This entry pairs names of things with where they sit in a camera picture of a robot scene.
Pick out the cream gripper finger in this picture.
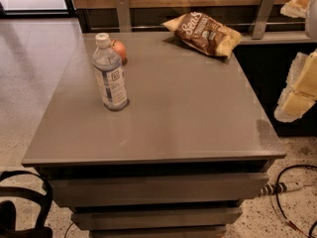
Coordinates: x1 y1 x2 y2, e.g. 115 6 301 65
273 51 317 123
280 0 310 18

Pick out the brown chip bag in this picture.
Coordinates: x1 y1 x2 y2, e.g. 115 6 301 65
163 12 242 58

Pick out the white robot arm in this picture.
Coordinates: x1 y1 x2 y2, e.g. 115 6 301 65
273 0 317 123

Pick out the grey ledge shelf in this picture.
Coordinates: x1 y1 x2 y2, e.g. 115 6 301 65
241 31 314 45

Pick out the white power strip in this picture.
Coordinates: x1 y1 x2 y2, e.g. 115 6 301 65
258 181 304 197

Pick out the grey drawer cabinet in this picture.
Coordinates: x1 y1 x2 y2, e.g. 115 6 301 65
23 32 284 238

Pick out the red apple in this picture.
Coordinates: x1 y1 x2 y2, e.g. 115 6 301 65
111 40 127 62

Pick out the clear water bottle white cap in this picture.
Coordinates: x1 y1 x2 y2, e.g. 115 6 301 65
92 33 129 111

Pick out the right metal bracket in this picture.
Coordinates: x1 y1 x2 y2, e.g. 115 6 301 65
249 0 275 40

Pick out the metal bracket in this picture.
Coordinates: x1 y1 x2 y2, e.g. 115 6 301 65
115 0 132 33
249 0 275 40

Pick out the black cable on floor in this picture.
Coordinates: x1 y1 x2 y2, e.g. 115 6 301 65
268 164 317 238

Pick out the left metal bracket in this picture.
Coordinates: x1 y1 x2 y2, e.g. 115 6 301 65
115 0 132 33

